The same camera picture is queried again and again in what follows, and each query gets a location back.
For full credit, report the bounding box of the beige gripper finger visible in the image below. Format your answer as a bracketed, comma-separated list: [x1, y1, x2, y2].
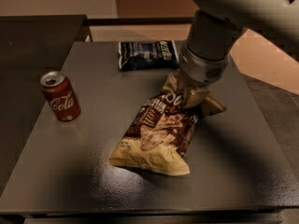
[177, 74, 194, 108]
[188, 86, 210, 107]

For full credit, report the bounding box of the brown sea salt chip bag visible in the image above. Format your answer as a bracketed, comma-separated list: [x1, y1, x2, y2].
[108, 74, 226, 176]

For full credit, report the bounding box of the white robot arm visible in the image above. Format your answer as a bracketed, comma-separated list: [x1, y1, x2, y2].
[178, 0, 299, 108]

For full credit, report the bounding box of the dark blue chip bag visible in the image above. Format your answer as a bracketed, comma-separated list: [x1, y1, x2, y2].
[118, 40, 178, 72]

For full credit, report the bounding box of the red cola can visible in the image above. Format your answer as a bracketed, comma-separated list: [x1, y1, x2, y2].
[40, 71, 81, 121]

